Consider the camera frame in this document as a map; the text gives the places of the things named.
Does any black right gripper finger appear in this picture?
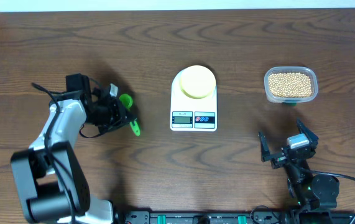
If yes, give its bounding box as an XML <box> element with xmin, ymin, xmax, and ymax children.
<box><xmin>259</xmin><ymin>131</ymin><xmax>270</xmax><ymax>162</ymax></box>
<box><xmin>296</xmin><ymin>118</ymin><xmax>319</xmax><ymax>143</ymax></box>

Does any green plastic measuring scoop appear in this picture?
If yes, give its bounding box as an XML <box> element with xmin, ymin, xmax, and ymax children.
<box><xmin>119</xmin><ymin>93</ymin><xmax>141</xmax><ymax>136</ymax></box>

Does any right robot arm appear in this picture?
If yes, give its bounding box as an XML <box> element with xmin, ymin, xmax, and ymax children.
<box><xmin>259</xmin><ymin>119</ymin><xmax>339</xmax><ymax>216</ymax></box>

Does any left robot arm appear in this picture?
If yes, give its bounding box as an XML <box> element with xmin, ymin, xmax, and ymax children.
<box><xmin>11</xmin><ymin>73</ymin><xmax>137</xmax><ymax>223</ymax></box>

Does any white digital kitchen scale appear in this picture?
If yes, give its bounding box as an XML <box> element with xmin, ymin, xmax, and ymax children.
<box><xmin>170</xmin><ymin>70</ymin><xmax>218</xmax><ymax>132</ymax></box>

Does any yellow plastic bowl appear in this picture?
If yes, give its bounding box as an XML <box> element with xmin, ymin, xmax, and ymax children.
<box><xmin>179</xmin><ymin>65</ymin><xmax>216</xmax><ymax>99</ymax></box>

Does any green tape label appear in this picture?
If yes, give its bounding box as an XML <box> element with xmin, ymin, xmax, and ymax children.
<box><xmin>282</xmin><ymin>102</ymin><xmax>297</xmax><ymax>106</ymax></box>

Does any pile of dried soybeans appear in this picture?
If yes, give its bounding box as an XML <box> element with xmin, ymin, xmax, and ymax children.
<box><xmin>267</xmin><ymin>72</ymin><xmax>313</xmax><ymax>98</ymax></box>

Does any clear plastic bean container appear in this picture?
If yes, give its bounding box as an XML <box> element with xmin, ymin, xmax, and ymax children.
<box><xmin>264</xmin><ymin>67</ymin><xmax>318</xmax><ymax>103</ymax></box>

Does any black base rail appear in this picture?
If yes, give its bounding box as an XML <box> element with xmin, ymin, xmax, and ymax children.
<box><xmin>114</xmin><ymin>209</ymin><xmax>355</xmax><ymax>224</ymax></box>

